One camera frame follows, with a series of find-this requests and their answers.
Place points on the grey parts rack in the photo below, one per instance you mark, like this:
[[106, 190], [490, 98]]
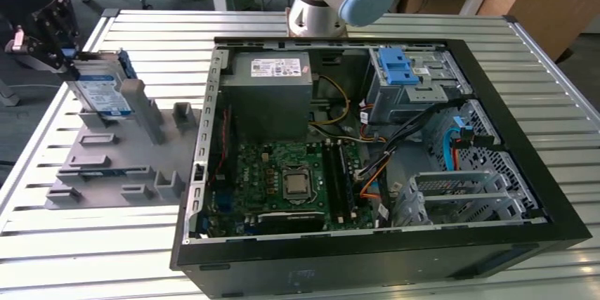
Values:
[[131, 152]]

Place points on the black RAM slot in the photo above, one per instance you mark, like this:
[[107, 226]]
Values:
[[330, 180]]

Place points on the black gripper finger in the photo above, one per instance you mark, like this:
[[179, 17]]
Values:
[[57, 22]]

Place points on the RAM stick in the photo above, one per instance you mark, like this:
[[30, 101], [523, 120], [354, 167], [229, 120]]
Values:
[[101, 173], [349, 184]]

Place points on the CPU socket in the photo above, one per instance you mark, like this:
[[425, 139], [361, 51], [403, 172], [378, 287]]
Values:
[[301, 202]]

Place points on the green motherboard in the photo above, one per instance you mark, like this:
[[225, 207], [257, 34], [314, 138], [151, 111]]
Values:
[[263, 159]]

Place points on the wooden cabinet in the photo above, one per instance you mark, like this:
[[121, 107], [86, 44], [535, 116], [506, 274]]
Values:
[[554, 5]]

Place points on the grey power supply unit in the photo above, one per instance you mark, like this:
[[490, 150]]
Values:
[[267, 103]]

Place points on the silver CPU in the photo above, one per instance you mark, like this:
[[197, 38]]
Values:
[[297, 184]]

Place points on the black open PC case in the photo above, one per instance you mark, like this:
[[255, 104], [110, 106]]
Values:
[[329, 272]]

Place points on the white board connector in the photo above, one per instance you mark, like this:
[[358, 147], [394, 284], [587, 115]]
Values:
[[359, 174]]

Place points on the metal disk bay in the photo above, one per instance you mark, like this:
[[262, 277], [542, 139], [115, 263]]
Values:
[[469, 199]]

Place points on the black graphics card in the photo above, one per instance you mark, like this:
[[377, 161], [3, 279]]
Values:
[[291, 221]]

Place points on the grey metal foot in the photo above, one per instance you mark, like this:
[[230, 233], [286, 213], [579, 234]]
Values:
[[10, 98]]

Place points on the hard disk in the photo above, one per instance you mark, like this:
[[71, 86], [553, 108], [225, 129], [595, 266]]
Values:
[[101, 92]]

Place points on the blue drive cage latch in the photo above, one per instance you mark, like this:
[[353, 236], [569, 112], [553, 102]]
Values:
[[397, 68]]

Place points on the metal optical drive cage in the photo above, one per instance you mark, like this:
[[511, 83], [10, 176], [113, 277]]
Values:
[[390, 103]]

